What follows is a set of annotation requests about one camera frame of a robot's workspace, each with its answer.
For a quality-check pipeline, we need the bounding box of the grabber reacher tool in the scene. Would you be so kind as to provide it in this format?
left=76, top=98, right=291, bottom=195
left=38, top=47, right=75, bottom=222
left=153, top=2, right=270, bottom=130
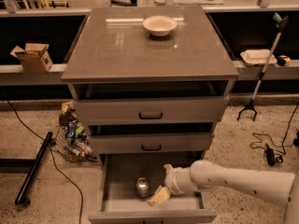
left=237, top=12, right=289, bottom=120

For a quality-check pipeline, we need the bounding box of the white paper bowl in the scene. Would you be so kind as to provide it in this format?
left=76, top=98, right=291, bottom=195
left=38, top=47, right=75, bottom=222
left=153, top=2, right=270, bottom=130
left=142, top=16, right=178, bottom=37

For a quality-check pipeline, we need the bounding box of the black floor cable left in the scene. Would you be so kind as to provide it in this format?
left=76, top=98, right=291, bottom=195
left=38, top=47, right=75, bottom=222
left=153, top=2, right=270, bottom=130
left=0, top=87, right=85, bottom=224

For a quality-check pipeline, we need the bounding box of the middle grey drawer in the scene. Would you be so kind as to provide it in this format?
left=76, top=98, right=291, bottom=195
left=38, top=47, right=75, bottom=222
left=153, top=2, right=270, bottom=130
left=89, top=133, right=213, bottom=154

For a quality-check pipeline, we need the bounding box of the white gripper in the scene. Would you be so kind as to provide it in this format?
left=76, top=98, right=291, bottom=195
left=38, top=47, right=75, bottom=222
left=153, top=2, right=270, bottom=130
left=147, top=164, right=192, bottom=206

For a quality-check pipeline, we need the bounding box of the black metal floor bar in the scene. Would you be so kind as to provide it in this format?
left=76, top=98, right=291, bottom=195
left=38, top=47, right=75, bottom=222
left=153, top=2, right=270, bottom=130
left=14, top=132, right=53, bottom=205

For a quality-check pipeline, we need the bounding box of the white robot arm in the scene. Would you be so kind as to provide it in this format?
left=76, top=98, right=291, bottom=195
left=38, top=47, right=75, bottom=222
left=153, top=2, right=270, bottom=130
left=148, top=160, right=299, bottom=224

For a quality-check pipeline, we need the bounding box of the grey drawer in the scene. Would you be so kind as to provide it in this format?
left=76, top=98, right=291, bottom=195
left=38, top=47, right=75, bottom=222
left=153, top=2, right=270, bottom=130
left=89, top=133, right=213, bottom=154
left=89, top=152, right=216, bottom=224
left=74, top=97, right=228, bottom=126

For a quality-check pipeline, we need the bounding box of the white foam takeout tray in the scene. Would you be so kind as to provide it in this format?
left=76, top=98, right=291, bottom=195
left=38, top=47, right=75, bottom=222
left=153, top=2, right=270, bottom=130
left=240, top=49, right=277, bottom=66

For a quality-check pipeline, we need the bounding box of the silver green 7up can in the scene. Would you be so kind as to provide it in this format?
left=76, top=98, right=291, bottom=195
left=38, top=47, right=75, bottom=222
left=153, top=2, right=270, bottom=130
left=135, top=177, right=150, bottom=198

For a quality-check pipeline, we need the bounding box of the bottom grey drawer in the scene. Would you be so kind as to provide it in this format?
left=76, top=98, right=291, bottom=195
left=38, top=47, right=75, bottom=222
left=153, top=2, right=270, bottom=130
left=89, top=152, right=216, bottom=224

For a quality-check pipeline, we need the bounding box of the brown cardboard box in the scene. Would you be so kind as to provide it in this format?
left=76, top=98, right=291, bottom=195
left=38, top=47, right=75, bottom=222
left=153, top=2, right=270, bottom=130
left=10, top=43, right=52, bottom=74

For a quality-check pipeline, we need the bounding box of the top grey drawer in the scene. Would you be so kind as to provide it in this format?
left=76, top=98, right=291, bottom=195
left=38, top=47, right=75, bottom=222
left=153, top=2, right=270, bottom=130
left=74, top=97, right=228, bottom=126

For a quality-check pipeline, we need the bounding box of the grey drawer cabinet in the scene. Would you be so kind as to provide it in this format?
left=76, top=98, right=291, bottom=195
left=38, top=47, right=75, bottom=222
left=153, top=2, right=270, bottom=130
left=61, top=6, right=240, bottom=224

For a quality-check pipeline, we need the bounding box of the yellow black tape measure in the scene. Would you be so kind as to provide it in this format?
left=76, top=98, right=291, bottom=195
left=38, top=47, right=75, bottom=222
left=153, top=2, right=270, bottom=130
left=277, top=55, right=291, bottom=66

